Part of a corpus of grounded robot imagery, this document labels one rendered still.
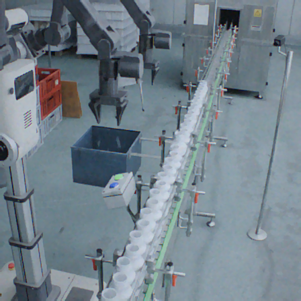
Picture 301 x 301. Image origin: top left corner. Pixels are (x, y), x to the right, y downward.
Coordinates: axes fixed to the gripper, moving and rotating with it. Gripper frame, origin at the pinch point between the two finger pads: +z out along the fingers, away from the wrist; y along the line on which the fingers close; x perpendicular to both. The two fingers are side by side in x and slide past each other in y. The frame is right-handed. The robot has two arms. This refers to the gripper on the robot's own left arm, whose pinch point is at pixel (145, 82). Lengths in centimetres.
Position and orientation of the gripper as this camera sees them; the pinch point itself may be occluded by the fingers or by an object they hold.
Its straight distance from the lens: 162.1
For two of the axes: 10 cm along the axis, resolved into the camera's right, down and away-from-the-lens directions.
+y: -9.7, -1.3, 2.1
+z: -0.2, 9.0, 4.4
